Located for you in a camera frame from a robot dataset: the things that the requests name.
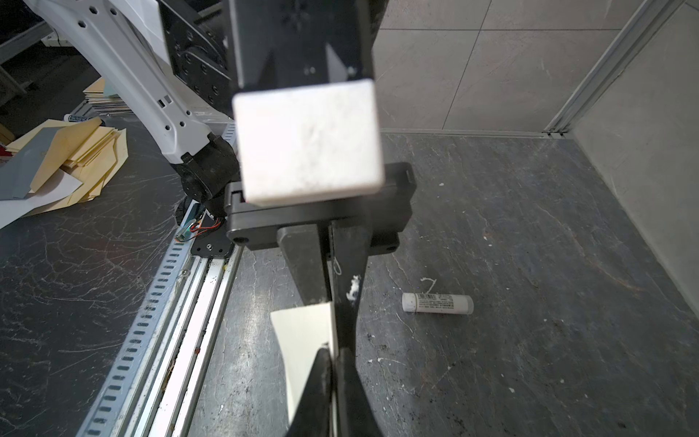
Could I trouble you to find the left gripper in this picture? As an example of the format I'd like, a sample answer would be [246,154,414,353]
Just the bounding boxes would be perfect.
[225,162,417,355]

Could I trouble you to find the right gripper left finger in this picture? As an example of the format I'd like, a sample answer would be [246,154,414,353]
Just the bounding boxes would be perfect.
[286,347,333,437]

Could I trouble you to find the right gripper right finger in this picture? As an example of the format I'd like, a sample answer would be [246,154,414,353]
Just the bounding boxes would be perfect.
[334,348,383,437]

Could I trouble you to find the beige letter paper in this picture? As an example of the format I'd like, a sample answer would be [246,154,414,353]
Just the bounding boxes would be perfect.
[270,302,337,424]

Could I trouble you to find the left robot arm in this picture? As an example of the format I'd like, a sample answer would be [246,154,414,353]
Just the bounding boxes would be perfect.
[29,1,387,207]

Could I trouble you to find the white glue stick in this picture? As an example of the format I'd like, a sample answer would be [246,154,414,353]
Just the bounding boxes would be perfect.
[402,293,474,315]

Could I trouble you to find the stack of yellow envelopes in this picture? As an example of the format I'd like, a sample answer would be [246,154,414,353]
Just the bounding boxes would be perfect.
[1,118,129,227]

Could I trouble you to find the grey paper sheet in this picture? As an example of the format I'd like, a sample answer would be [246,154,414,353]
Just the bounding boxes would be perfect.
[1,127,61,200]

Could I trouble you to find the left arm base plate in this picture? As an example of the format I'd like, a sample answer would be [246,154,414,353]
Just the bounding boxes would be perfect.
[190,216,234,259]

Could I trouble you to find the grey slotted cable duct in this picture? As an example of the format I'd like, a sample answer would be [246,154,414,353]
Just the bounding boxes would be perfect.
[78,240,191,436]

